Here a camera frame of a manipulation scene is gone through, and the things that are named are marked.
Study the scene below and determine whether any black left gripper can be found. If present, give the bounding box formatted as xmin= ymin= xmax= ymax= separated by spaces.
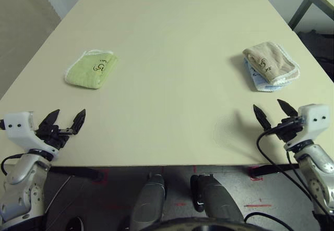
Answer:
xmin=35 ymin=108 xmax=87 ymax=161

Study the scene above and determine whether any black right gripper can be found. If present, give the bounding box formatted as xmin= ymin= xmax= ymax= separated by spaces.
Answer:
xmin=252 ymin=99 xmax=305 ymax=145

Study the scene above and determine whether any beige towel with white trim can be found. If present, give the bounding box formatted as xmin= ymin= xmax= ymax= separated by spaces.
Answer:
xmin=242 ymin=41 xmax=301 ymax=86

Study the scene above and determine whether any folded blue towel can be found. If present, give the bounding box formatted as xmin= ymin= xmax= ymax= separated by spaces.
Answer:
xmin=243 ymin=58 xmax=282 ymax=93

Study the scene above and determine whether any folded green towel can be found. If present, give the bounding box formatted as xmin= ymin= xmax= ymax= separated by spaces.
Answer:
xmin=63 ymin=49 xmax=120 ymax=90

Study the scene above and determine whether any black table leg bar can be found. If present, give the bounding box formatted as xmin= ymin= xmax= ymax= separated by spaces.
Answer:
xmin=250 ymin=163 xmax=301 ymax=178
xmin=48 ymin=166 xmax=105 ymax=184

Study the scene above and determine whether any black round floor object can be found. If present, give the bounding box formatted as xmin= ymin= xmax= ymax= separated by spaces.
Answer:
xmin=65 ymin=216 xmax=84 ymax=231

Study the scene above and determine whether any grey robot right leg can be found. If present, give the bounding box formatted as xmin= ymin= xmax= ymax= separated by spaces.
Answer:
xmin=189 ymin=173 xmax=245 ymax=231

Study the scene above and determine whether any grey robot leg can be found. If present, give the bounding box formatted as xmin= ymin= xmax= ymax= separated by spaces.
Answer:
xmin=129 ymin=172 xmax=168 ymax=231
xmin=189 ymin=173 xmax=245 ymax=231

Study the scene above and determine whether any side table with black legs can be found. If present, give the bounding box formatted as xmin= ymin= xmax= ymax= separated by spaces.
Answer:
xmin=288 ymin=0 xmax=334 ymax=32

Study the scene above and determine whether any beige fabric curtain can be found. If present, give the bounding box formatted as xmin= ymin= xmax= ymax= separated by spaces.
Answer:
xmin=0 ymin=0 xmax=62 ymax=99

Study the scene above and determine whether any grey robot left leg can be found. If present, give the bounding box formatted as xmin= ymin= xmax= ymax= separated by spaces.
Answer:
xmin=129 ymin=172 xmax=168 ymax=231

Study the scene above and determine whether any black robot waist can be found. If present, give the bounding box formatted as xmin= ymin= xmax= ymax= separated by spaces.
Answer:
xmin=153 ymin=216 xmax=254 ymax=231

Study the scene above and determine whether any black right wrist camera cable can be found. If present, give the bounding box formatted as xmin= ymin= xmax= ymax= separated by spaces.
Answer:
xmin=257 ymin=120 xmax=334 ymax=216

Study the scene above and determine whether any thin white wire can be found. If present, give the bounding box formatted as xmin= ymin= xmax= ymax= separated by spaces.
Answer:
xmin=44 ymin=176 xmax=73 ymax=216

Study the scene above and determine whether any thin black cable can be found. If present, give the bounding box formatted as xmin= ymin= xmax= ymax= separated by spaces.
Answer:
xmin=244 ymin=212 xmax=293 ymax=231

